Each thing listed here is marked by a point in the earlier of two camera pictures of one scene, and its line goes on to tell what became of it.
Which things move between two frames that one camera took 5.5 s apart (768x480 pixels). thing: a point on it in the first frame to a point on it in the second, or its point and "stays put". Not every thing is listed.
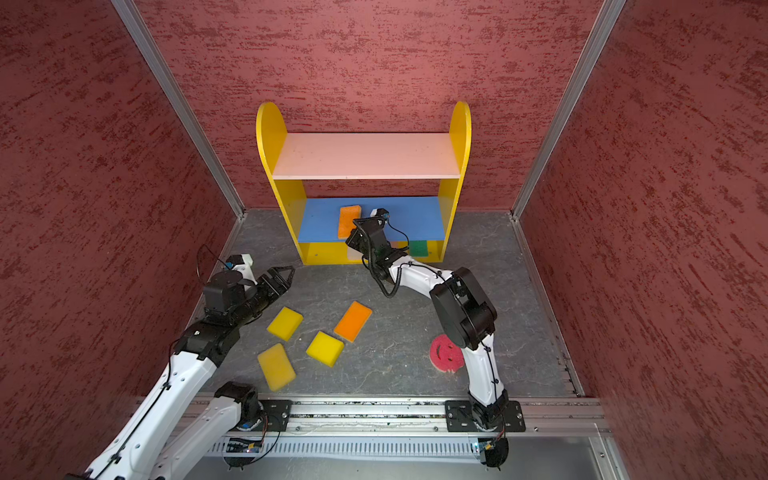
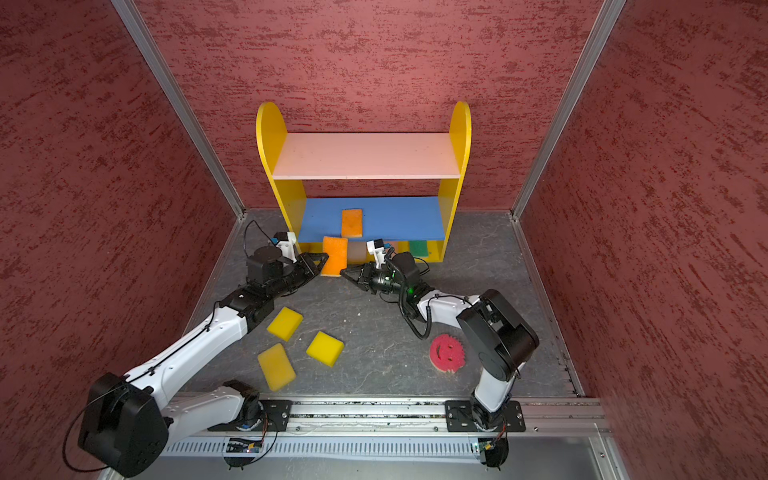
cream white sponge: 354,254 stays put
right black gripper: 356,236 to 366,279
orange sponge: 346,216 stays put
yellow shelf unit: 415,177 stays put
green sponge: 418,248 stays put
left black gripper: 270,284 to 306,259
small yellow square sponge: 325,348 stays put
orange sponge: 353,322 to 337,250
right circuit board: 485,444 stays put
